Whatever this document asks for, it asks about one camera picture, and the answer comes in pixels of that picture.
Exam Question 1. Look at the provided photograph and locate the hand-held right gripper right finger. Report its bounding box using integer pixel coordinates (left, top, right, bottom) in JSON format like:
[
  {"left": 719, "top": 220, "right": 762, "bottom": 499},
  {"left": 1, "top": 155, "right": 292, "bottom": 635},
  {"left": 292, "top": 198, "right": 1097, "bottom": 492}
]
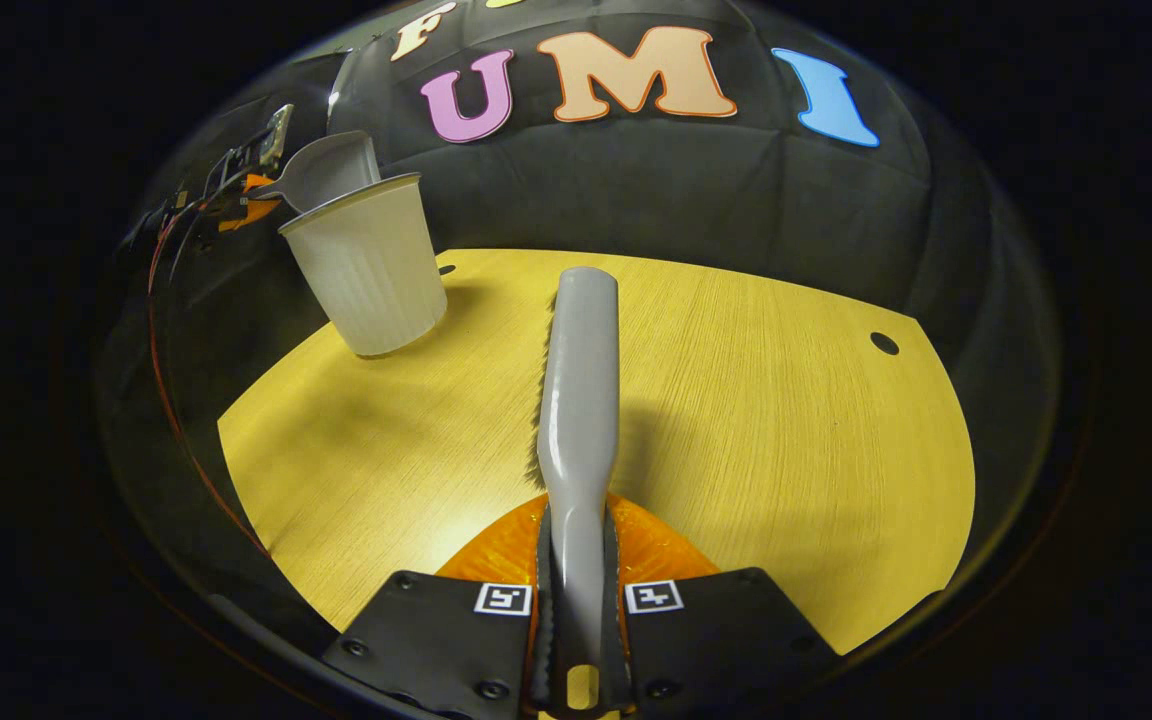
[{"left": 604, "top": 492, "right": 844, "bottom": 719}]

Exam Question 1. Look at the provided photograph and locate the thin red cable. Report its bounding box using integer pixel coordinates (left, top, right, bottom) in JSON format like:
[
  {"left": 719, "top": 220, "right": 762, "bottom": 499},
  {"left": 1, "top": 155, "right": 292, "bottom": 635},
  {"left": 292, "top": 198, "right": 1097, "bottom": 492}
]
[{"left": 144, "top": 205, "right": 272, "bottom": 558}]

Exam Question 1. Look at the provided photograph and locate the small grey broom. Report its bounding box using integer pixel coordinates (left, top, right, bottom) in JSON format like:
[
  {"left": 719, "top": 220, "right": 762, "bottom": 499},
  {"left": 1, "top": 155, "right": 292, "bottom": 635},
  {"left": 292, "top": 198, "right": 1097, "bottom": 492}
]
[{"left": 532, "top": 266, "right": 634, "bottom": 713}]

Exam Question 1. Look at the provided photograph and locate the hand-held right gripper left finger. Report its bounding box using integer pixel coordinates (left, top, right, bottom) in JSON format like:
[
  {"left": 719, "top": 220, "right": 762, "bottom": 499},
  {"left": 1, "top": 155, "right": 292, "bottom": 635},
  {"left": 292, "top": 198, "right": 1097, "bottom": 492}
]
[{"left": 322, "top": 493, "right": 553, "bottom": 719}]

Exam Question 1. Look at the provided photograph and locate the grey plastic dustpan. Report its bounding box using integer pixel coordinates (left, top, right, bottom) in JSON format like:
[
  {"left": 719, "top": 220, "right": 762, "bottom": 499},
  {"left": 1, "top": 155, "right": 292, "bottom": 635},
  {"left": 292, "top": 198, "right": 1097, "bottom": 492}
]
[{"left": 254, "top": 130, "right": 383, "bottom": 215}]

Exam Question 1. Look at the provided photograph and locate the white ribbed garbage bin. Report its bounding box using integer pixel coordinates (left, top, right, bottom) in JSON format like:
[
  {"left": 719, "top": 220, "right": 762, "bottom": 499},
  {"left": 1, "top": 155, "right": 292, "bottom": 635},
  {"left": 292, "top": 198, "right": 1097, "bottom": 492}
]
[{"left": 278, "top": 172, "right": 450, "bottom": 359}]

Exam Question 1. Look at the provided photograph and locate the wooden desktop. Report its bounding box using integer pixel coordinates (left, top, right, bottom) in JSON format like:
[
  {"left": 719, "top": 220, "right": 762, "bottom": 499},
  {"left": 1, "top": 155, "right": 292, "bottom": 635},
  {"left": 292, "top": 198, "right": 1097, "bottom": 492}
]
[{"left": 217, "top": 248, "right": 977, "bottom": 657}]

